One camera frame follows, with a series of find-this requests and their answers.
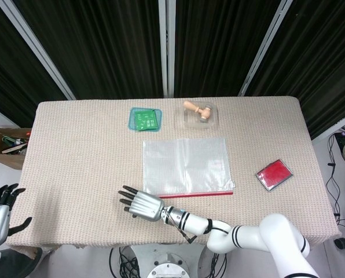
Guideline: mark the clear zip bag red seal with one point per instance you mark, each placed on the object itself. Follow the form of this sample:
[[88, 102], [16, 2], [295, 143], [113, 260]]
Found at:
[[184, 165]]

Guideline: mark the red ink pad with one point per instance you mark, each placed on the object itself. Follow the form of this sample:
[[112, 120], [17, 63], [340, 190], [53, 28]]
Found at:
[[273, 174]]

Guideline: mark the aluminium frame post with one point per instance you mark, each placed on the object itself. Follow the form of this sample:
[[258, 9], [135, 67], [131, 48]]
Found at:
[[36, 49], [167, 49], [265, 49]]

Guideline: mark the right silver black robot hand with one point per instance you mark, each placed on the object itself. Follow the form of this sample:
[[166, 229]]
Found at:
[[146, 205]]

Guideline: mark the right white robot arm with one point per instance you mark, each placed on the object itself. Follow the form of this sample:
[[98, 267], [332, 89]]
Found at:
[[276, 234]]

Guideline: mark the teal plastic tray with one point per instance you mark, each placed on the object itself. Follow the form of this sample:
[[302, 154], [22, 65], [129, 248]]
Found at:
[[160, 116]]

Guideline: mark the clear plastic container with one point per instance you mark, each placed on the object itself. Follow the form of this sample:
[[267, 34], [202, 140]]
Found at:
[[190, 123]]

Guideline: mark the green card packet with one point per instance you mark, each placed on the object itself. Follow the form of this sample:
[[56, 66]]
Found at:
[[145, 120]]

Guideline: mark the cardboard box with clutter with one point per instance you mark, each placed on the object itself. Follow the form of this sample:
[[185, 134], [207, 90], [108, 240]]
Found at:
[[4, 159]]

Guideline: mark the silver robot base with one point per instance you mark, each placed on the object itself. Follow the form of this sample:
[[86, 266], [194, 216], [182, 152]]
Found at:
[[168, 270]]

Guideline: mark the beige waffle tablecloth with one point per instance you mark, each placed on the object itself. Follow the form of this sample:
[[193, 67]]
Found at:
[[88, 173]]

